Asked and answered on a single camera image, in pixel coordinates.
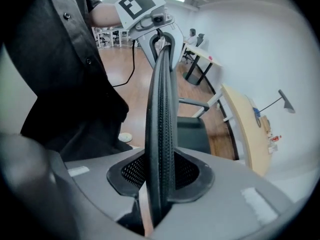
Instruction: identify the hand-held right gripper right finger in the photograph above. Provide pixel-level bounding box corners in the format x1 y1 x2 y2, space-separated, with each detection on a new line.
149 147 295 240

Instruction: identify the black mesh chair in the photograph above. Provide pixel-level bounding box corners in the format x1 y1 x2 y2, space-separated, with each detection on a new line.
121 43 211 230

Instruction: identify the white shoe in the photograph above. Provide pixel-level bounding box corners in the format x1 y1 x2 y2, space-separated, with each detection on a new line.
117 132 134 143

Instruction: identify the round wooden table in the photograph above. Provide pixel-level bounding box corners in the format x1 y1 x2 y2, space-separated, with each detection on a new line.
182 43 224 87

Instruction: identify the wooden tissue box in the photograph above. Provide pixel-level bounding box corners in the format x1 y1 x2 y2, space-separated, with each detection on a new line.
260 115 271 133

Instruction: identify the person's left forearm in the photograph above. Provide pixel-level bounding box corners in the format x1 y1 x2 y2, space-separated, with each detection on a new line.
88 1 121 28

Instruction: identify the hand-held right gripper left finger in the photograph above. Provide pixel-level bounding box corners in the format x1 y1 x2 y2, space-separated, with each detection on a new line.
63 147 146 222

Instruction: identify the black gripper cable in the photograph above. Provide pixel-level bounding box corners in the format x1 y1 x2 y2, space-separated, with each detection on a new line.
111 39 137 88

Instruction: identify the person's black clothing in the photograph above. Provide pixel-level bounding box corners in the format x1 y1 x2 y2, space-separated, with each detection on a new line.
4 0 134 163

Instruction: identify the white office desk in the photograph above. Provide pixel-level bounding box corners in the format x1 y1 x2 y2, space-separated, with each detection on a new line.
94 26 133 49

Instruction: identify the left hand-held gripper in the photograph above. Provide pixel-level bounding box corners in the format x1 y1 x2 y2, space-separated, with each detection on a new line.
114 0 185 72

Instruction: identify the black desk lamp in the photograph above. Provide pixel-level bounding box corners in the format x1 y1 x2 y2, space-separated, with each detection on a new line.
254 89 296 129

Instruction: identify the light wooden desk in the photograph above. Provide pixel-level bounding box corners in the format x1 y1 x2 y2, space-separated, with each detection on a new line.
192 82 279 178

